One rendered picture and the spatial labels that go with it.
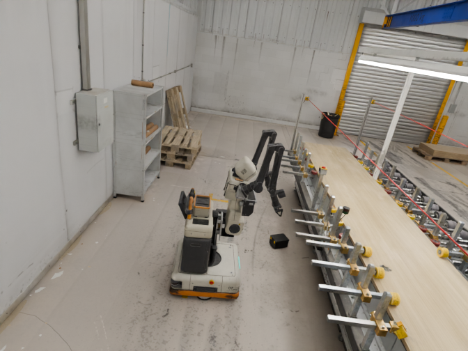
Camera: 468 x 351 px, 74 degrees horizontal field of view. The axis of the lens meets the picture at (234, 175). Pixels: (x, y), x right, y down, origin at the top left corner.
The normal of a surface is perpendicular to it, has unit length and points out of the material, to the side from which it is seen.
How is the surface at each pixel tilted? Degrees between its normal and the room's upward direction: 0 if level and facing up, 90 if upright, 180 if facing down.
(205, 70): 90
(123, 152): 90
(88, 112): 90
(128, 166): 90
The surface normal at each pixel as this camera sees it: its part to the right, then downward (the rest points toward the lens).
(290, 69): -0.05, 0.39
